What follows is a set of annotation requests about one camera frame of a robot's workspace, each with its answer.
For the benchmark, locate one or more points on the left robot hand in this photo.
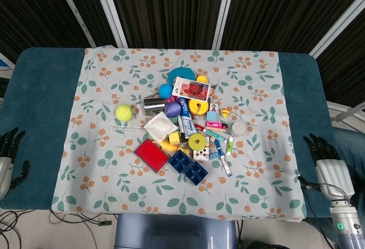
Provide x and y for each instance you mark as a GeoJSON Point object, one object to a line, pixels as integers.
{"type": "Point", "coordinates": [6, 158]}

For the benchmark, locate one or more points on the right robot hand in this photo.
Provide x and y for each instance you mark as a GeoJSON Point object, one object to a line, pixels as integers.
{"type": "Point", "coordinates": [330, 165]}

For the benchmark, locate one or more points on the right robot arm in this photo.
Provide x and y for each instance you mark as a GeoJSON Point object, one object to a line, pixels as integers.
{"type": "Point", "coordinates": [346, 226]}

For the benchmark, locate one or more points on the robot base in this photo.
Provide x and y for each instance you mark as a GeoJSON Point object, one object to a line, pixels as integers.
{"type": "Point", "coordinates": [175, 234]}

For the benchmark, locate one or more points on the teal table cover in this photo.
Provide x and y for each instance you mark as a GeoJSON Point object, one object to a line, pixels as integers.
{"type": "Point", "coordinates": [37, 118]}

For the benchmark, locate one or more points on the grey round puck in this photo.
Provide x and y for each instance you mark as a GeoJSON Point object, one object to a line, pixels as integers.
{"type": "Point", "coordinates": [238, 128]}

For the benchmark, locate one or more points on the green lip balm tube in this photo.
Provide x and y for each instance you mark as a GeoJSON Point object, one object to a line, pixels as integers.
{"type": "Point", "coordinates": [230, 146]}

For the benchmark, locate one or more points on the white blue marker pen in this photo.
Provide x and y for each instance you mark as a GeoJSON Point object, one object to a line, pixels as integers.
{"type": "Point", "coordinates": [224, 160]}

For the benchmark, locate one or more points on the yellow toy figure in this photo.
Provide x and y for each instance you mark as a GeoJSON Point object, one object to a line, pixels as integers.
{"type": "Point", "coordinates": [226, 112]}

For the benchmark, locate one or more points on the green white tube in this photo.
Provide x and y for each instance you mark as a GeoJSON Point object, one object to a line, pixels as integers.
{"type": "Point", "coordinates": [216, 135]}

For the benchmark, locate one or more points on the white dice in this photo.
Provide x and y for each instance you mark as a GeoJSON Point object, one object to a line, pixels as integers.
{"type": "Point", "coordinates": [212, 139]}

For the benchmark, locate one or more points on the pink lighter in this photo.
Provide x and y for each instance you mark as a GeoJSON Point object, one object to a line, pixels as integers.
{"type": "Point", "coordinates": [216, 124]}

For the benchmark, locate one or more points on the clear plastic stick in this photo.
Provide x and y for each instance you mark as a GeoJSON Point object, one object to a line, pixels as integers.
{"type": "Point", "coordinates": [127, 129]}

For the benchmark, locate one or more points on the yellow-green tennis ball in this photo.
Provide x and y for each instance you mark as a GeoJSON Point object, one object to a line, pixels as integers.
{"type": "Point", "coordinates": [123, 112]}

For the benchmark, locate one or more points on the light blue cube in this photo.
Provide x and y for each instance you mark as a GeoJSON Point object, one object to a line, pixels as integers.
{"type": "Point", "coordinates": [212, 115]}

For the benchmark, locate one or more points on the playing card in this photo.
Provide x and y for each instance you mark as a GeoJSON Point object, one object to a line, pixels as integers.
{"type": "Point", "coordinates": [201, 154]}

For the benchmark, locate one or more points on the mahjong tile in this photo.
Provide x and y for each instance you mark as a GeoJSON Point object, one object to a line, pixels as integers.
{"type": "Point", "coordinates": [213, 106]}

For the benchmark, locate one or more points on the olive green tape roll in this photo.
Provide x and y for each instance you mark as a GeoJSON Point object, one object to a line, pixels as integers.
{"type": "Point", "coordinates": [196, 141]}

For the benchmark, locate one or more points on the dark blue ice tray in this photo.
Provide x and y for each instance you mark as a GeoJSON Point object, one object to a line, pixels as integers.
{"type": "Point", "coordinates": [188, 167]}

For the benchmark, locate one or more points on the yellow tape roll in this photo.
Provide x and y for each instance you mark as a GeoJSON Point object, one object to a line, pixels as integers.
{"type": "Point", "coordinates": [198, 107]}

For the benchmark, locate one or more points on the red rectangular box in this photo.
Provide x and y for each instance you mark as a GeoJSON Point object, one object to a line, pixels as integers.
{"type": "Point", "coordinates": [151, 154]}

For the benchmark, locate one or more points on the floral tablecloth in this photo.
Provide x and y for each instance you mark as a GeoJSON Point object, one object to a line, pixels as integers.
{"type": "Point", "coordinates": [182, 175]}

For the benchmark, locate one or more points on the toothpaste tube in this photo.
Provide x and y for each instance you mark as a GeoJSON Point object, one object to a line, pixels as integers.
{"type": "Point", "coordinates": [186, 118]}

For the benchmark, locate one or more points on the yellow small cup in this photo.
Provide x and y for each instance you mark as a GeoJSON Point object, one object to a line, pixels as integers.
{"type": "Point", "coordinates": [202, 79]}

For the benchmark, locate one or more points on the metal cup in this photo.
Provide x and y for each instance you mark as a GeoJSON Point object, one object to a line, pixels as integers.
{"type": "Point", "coordinates": [153, 106]}

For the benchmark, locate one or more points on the white plastic pouch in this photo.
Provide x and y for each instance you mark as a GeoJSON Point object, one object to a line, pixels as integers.
{"type": "Point", "coordinates": [159, 126]}

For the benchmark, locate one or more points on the red printed card box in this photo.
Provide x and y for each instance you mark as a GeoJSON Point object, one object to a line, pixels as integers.
{"type": "Point", "coordinates": [192, 88]}

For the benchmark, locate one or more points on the yellow cube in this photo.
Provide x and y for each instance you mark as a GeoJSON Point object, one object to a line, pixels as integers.
{"type": "Point", "coordinates": [174, 138]}

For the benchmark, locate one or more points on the yellow rubber toy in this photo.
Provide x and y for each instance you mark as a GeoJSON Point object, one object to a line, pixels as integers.
{"type": "Point", "coordinates": [168, 147]}

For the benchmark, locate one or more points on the purple ball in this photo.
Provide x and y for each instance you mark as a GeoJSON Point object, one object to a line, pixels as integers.
{"type": "Point", "coordinates": [172, 109]}

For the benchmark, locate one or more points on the blue foam ball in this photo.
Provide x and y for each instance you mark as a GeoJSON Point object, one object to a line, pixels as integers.
{"type": "Point", "coordinates": [165, 90]}

